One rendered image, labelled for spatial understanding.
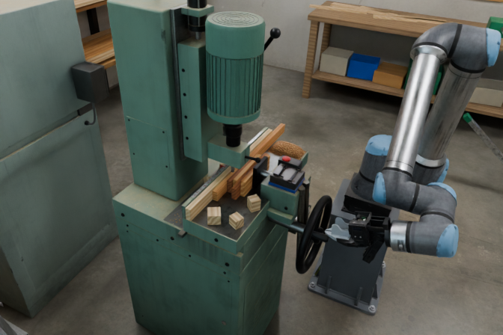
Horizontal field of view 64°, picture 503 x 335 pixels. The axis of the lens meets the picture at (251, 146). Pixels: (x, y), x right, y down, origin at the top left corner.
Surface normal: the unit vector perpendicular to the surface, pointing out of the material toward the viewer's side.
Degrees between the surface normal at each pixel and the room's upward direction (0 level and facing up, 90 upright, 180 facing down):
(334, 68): 90
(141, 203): 0
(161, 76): 90
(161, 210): 0
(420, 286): 0
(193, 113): 90
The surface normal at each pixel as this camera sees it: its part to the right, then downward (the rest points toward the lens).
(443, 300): 0.04, -0.84
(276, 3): -0.42, 0.48
